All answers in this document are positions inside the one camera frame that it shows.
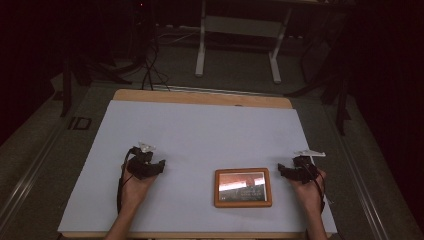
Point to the white power strip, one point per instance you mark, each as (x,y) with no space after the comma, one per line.
(180,28)

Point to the black stand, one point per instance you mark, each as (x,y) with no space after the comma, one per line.
(66,86)
(340,100)

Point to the metal floor rail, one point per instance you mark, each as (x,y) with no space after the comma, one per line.
(360,173)
(30,173)

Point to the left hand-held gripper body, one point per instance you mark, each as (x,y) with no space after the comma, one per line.
(140,165)

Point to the wooden table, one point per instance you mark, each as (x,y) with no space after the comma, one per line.
(200,97)

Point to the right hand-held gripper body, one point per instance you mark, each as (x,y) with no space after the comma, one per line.
(305,171)

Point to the white metal desk frame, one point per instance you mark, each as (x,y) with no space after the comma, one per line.
(240,26)

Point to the wooden picture frame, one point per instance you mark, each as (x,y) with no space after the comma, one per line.
(243,187)

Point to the person's right hand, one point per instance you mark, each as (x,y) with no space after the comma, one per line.
(308,195)

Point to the white table mat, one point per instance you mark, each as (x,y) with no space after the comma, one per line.
(200,133)

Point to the person's left hand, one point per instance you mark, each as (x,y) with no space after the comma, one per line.
(135,193)

